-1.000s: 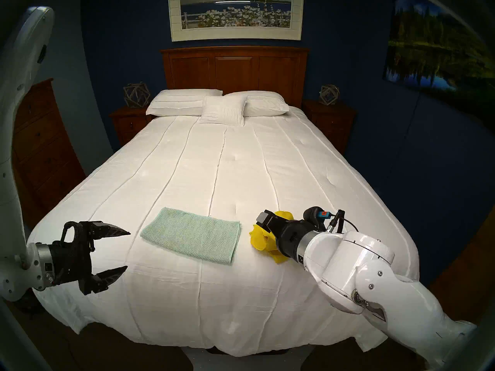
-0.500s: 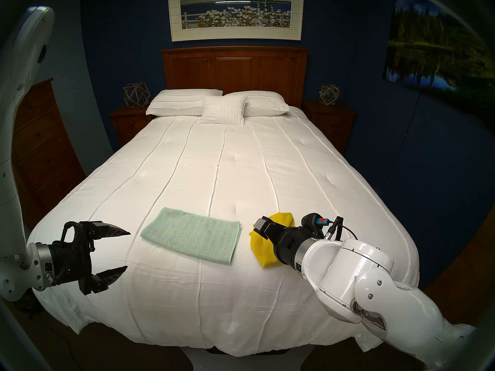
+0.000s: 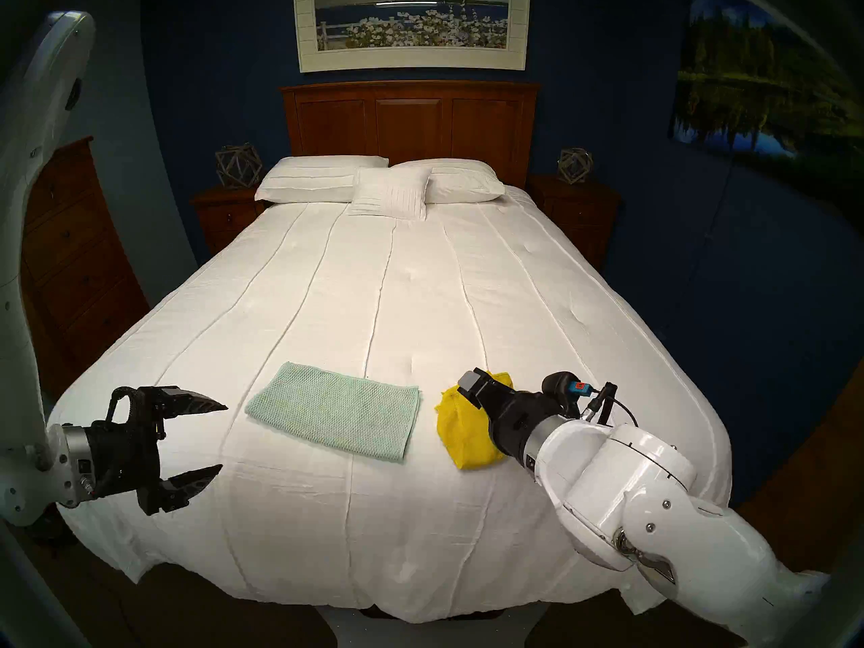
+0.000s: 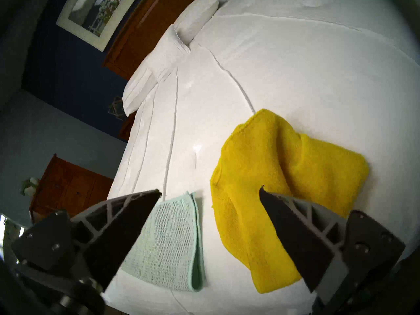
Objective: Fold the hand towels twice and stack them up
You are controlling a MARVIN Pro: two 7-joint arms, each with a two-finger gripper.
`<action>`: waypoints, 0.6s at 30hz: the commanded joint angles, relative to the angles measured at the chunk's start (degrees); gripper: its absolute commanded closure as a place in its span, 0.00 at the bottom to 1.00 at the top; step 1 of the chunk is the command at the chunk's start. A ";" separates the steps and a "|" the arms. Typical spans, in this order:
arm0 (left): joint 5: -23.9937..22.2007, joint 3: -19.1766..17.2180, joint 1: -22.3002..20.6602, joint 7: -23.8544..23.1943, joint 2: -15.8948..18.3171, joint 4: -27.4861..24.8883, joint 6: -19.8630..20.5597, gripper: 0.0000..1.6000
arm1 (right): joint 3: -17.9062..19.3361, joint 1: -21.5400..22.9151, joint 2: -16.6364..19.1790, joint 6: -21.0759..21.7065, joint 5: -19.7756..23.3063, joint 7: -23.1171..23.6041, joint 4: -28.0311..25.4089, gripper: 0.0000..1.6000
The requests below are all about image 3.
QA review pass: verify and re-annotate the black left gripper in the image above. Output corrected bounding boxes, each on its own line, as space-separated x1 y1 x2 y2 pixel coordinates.
84 385 229 516

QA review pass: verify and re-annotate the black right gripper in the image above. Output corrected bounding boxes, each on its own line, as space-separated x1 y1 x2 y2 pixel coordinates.
458 368 582 462

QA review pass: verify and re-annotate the yellow hand towel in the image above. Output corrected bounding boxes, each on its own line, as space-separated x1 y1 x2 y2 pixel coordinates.
435 369 514 470

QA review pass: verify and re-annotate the mint green hand towel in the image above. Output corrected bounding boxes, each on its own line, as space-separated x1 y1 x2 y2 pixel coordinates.
244 362 421 462

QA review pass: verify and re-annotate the white bed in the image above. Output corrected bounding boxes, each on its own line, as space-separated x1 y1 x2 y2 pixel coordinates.
47 181 733 624

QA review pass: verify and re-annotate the brown wooden nightstand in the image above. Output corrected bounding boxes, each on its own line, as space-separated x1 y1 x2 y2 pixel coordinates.
190 185 267 256
528 174 623 271

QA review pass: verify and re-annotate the long white pillow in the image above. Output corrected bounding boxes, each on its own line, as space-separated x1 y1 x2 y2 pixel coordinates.
390 158 506 205
254 155 390 204

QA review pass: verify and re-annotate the brown wooden dresser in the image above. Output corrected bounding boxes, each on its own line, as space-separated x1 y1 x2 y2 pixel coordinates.
20 137 151 398

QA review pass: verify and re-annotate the small square white pillow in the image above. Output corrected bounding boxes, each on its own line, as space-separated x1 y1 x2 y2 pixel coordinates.
346 166 433 222

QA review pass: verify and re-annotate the brown wooden headboard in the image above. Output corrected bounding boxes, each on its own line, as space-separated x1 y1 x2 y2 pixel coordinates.
279 80 541 188

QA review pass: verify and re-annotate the framed flower seascape picture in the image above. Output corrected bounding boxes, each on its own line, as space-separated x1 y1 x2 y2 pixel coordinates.
292 0 532 74

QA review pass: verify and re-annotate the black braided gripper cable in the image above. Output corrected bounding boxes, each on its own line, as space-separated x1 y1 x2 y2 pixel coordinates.
100 387 146 495

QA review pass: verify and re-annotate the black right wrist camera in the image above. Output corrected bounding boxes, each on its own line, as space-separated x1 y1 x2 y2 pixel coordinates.
540 372 639 428

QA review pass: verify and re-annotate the dark floor cable bundle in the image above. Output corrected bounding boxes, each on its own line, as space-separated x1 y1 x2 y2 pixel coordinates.
27 512 75 553

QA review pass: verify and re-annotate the grey geometric wire ornament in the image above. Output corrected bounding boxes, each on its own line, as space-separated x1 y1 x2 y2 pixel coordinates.
557 147 595 185
215 142 264 190

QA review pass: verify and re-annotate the forest lake wall poster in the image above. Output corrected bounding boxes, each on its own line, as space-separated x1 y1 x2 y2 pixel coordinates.
668 0 864 215

